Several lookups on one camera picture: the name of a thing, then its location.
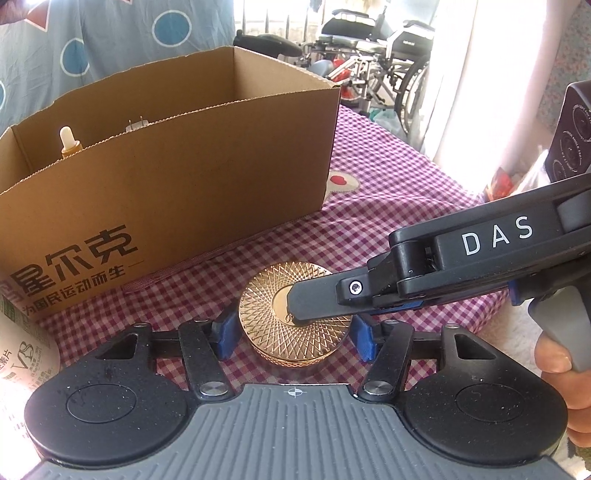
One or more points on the gold lid cosmetic jar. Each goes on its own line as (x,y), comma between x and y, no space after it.
(263,295)

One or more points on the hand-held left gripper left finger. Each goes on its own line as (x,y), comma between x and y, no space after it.
(227,334)

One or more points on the brown cardboard box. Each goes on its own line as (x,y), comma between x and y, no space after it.
(184,194)

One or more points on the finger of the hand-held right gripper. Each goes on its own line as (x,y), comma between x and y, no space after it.
(323,300)

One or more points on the red and grey toy vehicle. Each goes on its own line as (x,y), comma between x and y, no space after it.
(344,76)

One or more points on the red packet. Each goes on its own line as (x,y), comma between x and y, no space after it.
(498,184)

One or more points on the metal window railing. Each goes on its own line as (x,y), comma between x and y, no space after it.
(277,18)

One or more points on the white curtain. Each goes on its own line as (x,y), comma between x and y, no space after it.
(489,69)

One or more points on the black folding wheelchair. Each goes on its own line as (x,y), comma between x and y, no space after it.
(351,27)
(411,41)

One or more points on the blue printed sheet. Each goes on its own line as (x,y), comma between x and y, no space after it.
(115,37)

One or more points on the person's right hand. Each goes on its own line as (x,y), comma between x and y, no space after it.
(577,401)

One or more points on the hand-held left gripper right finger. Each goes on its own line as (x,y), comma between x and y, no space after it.
(363,339)

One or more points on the green dropper bottle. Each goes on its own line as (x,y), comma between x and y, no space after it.
(69,138)

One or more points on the white supplement bottle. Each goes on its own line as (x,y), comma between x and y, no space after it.
(23,350)

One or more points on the white charger plug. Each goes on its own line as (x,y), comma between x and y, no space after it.
(138,124)

